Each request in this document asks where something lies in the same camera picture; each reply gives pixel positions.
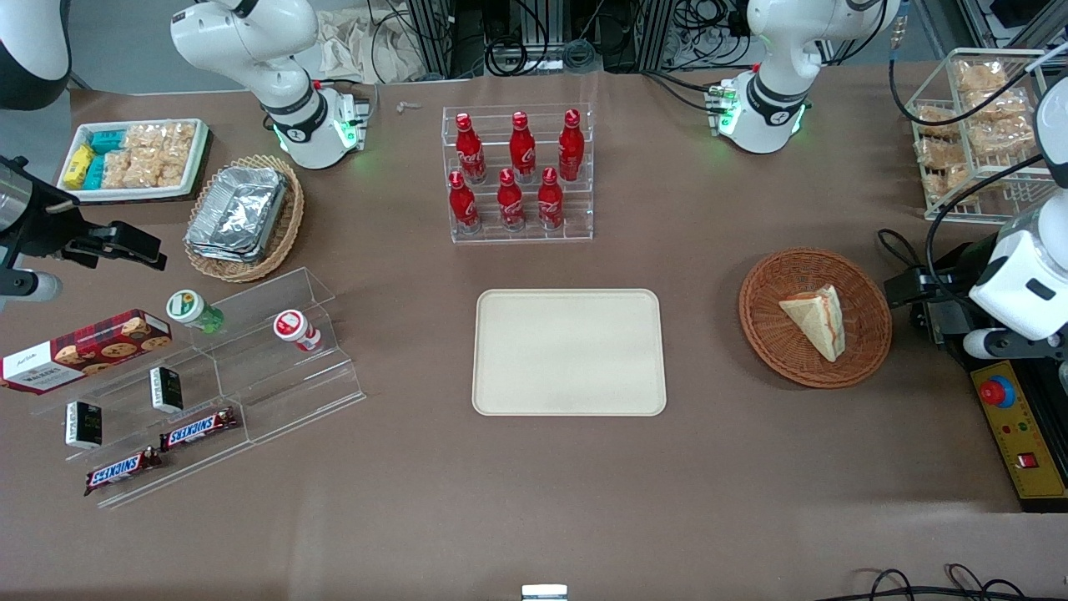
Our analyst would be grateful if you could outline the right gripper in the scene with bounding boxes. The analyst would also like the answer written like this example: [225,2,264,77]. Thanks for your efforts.
[0,192,168,272]

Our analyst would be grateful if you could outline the black looped cable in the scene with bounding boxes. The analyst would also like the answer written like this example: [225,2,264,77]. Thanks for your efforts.
[833,564,1029,601]

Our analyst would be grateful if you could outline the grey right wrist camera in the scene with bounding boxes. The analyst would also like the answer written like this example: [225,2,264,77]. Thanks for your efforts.
[0,269,64,304]

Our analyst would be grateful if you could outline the white wire rack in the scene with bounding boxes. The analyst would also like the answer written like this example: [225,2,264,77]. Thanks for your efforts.
[904,48,1068,225]

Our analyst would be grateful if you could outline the clear acrylic stepped shelf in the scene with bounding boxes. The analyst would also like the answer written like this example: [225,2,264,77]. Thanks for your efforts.
[29,266,367,511]

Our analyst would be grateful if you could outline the clear rice cracker bag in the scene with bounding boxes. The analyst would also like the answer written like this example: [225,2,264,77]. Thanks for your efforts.
[913,137,962,169]
[125,125,166,189]
[914,104,962,139]
[970,117,1037,158]
[920,163,975,207]
[100,149,136,190]
[966,87,1033,124]
[954,58,1008,94]
[159,123,198,188]

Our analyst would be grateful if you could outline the clear acrylic bottle rack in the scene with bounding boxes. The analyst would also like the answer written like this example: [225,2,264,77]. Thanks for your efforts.
[441,103,596,245]

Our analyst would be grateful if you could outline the Snickers chocolate bar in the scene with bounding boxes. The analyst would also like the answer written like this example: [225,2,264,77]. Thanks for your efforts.
[83,446,164,498]
[158,407,239,453]

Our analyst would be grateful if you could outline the white rectangular snack tray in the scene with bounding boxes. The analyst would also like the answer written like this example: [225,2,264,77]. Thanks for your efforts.
[56,118,210,202]

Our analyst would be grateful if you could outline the aluminium frame rack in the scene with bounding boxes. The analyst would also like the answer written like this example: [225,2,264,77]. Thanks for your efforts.
[405,0,678,80]

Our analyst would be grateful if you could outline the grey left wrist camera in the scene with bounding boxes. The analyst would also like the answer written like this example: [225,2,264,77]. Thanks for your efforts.
[963,328,1068,362]

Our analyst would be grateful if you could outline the beige crumpled cloth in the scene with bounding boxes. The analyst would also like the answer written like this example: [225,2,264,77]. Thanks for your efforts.
[315,7,436,85]

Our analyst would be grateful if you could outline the yellow snack packet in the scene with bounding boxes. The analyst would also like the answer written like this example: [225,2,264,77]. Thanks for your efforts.
[63,144,95,190]

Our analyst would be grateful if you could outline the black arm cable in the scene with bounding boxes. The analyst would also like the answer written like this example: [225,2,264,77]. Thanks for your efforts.
[886,21,1045,128]
[924,154,1049,289]

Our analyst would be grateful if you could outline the triangular sandwich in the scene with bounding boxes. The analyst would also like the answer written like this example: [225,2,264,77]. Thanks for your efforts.
[779,285,847,364]

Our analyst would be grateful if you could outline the red tartan cookie box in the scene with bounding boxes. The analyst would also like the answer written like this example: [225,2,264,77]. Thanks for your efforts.
[0,308,174,396]

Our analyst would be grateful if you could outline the beige plastic tray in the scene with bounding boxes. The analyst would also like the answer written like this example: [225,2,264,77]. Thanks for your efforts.
[471,288,668,417]

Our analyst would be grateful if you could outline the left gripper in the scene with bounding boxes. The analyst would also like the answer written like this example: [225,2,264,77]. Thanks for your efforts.
[884,227,1068,341]

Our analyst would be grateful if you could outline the small black white box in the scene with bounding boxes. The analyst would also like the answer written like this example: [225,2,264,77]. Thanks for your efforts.
[149,366,184,415]
[64,401,103,451]

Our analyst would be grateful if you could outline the red cola bottle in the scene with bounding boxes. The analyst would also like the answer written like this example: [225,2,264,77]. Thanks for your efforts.
[509,110,538,184]
[455,113,488,185]
[537,166,566,231]
[448,170,481,235]
[557,109,586,183]
[496,168,526,233]

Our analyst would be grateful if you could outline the black control box cable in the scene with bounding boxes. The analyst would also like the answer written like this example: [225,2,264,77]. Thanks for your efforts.
[875,228,929,280]

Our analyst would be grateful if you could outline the round brown wicker basket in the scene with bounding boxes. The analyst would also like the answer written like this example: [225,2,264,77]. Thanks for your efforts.
[738,248,894,390]

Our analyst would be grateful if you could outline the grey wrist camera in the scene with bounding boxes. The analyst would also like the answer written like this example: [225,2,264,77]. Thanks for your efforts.
[963,328,1068,362]
[0,269,64,304]

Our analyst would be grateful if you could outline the black yellow emergency stop box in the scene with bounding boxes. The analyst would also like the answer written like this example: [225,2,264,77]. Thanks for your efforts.
[909,300,1068,513]

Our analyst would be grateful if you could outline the stacked aluminium foil trays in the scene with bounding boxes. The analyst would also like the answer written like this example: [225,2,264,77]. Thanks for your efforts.
[184,164,290,265]

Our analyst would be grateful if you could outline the oval light wicker basket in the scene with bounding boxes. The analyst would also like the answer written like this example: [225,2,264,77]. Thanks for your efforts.
[183,154,305,284]

